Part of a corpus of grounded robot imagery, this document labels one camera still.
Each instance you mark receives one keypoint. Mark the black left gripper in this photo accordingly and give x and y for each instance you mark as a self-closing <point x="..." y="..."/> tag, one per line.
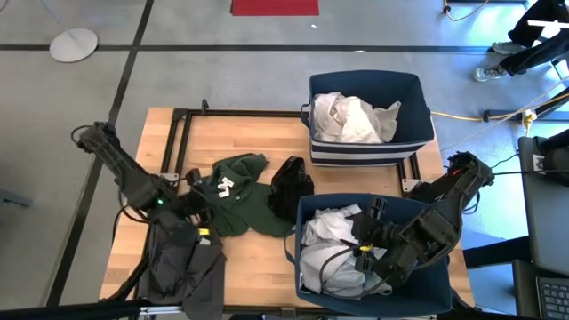
<point x="191" y="204"/>

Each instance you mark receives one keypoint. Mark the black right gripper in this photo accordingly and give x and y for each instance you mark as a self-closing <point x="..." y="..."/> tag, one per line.
<point x="389" y="249"/>

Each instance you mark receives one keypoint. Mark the dark green polo shirt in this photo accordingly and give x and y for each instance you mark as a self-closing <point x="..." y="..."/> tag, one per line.
<point x="249" y="209"/>

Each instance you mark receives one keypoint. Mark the light grey speckled garment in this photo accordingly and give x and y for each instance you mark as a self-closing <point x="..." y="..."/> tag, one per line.
<point x="329" y="266"/>

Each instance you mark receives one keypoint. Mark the dark grey garment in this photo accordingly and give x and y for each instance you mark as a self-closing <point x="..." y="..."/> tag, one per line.
<point x="182" y="266"/>

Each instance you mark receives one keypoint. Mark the cream white garment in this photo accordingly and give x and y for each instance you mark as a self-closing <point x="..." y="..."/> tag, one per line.
<point x="375" y="122"/>

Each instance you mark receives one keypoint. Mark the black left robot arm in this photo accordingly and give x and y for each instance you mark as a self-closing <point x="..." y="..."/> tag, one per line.
<point x="129" y="178"/>

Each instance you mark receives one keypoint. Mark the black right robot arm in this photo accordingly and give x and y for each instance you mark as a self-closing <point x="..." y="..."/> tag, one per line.
<point x="449" y="209"/>

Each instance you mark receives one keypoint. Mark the black garment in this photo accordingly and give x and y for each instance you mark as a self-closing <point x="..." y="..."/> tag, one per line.
<point x="289" y="186"/>

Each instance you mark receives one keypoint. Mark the plain navy fabric bin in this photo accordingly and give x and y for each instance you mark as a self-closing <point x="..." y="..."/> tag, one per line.
<point x="427" y="289"/>

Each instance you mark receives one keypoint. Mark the silver aluminium extrusion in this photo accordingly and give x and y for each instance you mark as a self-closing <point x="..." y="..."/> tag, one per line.
<point x="160" y="310"/>

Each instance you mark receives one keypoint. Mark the black desk foot bar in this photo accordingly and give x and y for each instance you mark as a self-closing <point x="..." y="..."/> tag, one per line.
<point x="493" y="253"/>
<point x="507" y="115"/>

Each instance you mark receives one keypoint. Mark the navy white striped fabric bin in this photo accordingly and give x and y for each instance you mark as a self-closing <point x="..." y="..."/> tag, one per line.
<point x="378" y="84"/>

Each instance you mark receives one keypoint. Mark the grey desk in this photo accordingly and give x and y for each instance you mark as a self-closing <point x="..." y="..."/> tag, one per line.
<point x="547" y="213"/>

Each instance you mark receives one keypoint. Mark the white printed sticker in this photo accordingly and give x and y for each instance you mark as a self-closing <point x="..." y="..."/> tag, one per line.
<point x="539" y="163"/>

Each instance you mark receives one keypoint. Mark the dark laptop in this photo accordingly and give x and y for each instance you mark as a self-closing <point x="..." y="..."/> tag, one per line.
<point x="553" y="298"/>

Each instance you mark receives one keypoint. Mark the white power plug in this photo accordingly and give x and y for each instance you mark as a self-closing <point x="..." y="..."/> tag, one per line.
<point x="529" y="117"/>

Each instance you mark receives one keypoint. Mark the person's grey shoe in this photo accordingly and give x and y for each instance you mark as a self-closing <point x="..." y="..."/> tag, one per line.
<point x="489" y="73"/>
<point x="502" y="47"/>

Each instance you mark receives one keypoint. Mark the red floor mat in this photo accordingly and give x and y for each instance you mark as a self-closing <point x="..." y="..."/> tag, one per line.
<point x="274" y="7"/>

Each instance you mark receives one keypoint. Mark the black bag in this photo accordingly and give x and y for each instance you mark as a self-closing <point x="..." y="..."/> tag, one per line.
<point x="558" y="164"/>

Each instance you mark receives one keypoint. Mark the round grey stand base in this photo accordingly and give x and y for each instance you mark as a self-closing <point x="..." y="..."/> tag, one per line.
<point x="73" y="44"/>

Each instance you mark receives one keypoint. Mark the thin grey stand pole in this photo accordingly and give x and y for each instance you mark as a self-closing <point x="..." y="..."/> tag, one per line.
<point x="55" y="18"/>

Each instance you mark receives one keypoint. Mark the person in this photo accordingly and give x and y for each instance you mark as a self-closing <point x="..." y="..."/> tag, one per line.
<point x="538" y="53"/>

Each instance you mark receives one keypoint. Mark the silver corner bracket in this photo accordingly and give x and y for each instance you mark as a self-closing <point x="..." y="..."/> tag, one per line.
<point x="407" y="184"/>

